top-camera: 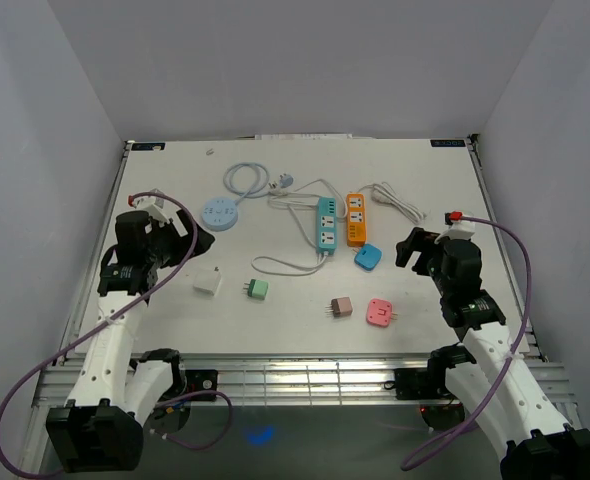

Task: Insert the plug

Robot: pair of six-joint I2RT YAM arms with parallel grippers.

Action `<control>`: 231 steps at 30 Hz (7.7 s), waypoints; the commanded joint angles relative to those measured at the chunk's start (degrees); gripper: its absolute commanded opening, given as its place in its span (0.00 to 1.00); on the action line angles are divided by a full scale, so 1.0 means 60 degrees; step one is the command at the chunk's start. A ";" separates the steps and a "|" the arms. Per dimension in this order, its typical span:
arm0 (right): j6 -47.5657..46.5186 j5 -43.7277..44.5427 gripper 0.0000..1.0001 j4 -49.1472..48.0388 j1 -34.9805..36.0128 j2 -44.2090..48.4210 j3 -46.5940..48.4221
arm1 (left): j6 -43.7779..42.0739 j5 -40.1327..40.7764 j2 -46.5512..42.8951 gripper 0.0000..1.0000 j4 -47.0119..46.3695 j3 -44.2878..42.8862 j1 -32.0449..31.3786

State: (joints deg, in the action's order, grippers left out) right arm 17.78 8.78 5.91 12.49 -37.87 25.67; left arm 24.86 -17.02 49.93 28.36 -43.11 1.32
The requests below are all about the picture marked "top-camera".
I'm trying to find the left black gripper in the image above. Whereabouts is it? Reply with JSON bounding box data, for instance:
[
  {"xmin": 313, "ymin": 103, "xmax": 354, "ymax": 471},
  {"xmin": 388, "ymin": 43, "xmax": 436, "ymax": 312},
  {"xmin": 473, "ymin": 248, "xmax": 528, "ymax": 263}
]
[{"xmin": 145, "ymin": 208, "xmax": 214, "ymax": 268}]

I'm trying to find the round light blue power strip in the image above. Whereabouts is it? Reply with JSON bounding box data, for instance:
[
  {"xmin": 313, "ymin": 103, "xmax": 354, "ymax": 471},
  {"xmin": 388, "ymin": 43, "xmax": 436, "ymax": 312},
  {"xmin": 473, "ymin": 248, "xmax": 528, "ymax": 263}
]
[{"xmin": 201, "ymin": 197, "xmax": 239, "ymax": 231}]

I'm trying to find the white charger plug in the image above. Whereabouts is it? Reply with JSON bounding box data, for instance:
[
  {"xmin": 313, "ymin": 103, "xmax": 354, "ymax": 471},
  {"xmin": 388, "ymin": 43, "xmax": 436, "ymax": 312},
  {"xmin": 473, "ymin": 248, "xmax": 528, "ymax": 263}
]
[{"xmin": 193, "ymin": 267, "xmax": 222, "ymax": 296}]

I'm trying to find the green charger plug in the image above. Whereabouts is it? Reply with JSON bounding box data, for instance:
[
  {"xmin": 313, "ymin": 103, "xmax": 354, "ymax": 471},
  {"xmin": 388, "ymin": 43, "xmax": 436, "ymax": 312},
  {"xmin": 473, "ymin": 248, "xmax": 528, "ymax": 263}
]
[{"xmin": 244, "ymin": 279, "xmax": 269, "ymax": 301}]

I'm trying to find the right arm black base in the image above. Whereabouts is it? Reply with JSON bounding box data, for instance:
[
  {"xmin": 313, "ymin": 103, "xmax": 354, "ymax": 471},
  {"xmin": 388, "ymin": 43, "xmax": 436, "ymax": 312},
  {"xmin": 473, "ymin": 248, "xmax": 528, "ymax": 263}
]
[{"xmin": 393, "ymin": 368, "xmax": 455, "ymax": 400}]

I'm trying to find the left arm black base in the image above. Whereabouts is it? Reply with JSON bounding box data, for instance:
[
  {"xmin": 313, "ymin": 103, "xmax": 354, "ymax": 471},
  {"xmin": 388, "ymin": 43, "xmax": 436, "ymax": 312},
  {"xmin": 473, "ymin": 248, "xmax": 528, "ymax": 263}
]
[{"xmin": 180, "ymin": 369, "xmax": 219, "ymax": 402}]

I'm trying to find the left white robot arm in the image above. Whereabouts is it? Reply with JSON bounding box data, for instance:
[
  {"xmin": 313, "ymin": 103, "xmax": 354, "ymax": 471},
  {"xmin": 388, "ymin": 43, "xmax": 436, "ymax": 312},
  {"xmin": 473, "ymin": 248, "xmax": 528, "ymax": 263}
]
[{"xmin": 46, "ymin": 210, "xmax": 214, "ymax": 473}]

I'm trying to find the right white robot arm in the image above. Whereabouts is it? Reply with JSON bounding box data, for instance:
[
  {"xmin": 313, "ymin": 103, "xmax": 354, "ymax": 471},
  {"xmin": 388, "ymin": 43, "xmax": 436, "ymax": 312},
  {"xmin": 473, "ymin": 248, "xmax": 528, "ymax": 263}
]
[{"xmin": 395, "ymin": 222, "xmax": 590, "ymax": 479}]

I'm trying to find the blue flat plug adapter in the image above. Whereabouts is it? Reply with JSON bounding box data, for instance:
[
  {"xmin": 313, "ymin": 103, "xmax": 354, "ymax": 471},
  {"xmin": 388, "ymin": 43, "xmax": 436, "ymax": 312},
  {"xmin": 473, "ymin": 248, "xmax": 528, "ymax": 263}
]
[{"xmin": 354, "ymin": 243, "xmax": 382, "ymax": 272}]

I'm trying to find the pink flat plug adapter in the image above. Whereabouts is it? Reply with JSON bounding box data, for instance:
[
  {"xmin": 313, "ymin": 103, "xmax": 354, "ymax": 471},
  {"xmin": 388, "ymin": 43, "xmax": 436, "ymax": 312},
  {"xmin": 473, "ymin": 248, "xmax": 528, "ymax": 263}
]
[{"xmin": 365, "ymin": 298, "xmax": 397, "ymax": 328}]

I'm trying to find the brown charger plug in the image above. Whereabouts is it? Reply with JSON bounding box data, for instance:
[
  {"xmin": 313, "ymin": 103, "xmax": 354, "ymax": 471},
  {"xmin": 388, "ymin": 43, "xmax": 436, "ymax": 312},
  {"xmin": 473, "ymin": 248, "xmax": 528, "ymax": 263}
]
[{"xmin": 327, "ymin": 296, "xmax": 353, "ymax": 318}]

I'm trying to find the orange power strip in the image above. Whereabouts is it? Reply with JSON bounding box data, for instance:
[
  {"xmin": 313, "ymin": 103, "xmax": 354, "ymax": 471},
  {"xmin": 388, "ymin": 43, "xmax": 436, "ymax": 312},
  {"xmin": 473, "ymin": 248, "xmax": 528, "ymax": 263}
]
[{"xmin": 346, "ymin": 193, "xmax": 367, "ymax": 247}]

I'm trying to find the white cord of orange strip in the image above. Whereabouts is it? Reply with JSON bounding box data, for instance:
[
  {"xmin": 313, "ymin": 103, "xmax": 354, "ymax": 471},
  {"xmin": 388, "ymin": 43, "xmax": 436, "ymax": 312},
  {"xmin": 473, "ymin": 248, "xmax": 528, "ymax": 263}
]
[{"xmin": 358, "ymin": 181, "xmax": 428, "ymax": 223}]

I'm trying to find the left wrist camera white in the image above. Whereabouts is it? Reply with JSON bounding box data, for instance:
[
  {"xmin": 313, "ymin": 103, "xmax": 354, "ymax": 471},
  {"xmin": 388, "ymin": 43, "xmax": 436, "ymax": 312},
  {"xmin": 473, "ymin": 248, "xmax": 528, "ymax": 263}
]
[{"xmin": 128, "ymin": 195, "xmax": 171, "ymax": 225}]

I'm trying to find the light blue power cord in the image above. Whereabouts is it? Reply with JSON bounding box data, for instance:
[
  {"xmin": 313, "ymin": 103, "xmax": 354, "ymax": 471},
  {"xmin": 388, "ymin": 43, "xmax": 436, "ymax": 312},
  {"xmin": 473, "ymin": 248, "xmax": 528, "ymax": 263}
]
[{"xmin": 223, "ymin": 161, "xmax": 295, "ymax": 203}]

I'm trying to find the aluminium table frame rail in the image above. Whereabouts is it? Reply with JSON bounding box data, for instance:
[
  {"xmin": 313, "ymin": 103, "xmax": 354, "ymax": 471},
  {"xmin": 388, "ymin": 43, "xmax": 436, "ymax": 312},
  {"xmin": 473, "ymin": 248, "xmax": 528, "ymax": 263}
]
[{"xmin": 32, "ymin": 134, "xmax": 576, "ymax": 409}]

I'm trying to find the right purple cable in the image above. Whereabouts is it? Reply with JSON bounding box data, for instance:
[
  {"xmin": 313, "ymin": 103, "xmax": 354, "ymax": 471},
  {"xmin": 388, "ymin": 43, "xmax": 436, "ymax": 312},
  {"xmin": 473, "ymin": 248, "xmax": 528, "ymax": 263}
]
[{"xmin": 400, "ymin": 214, "xmax": 533, "ymax": 472}]

